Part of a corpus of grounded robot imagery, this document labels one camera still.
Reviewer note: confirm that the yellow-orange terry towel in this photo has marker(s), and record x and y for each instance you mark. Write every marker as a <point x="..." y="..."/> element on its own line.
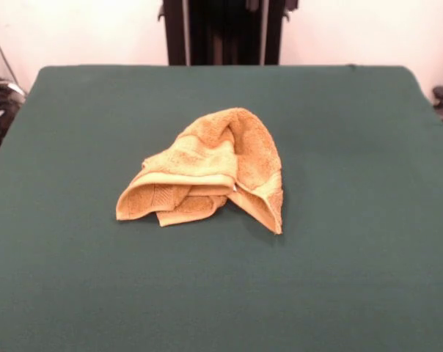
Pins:
<point x="207" y="161"/>

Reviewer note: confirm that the dark green table cloth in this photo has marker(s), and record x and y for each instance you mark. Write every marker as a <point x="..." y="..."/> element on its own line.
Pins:
<point x="97" y="275"/>

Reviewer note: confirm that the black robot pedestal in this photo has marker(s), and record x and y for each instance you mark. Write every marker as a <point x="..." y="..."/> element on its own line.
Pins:
<point x="177" y="33"/>

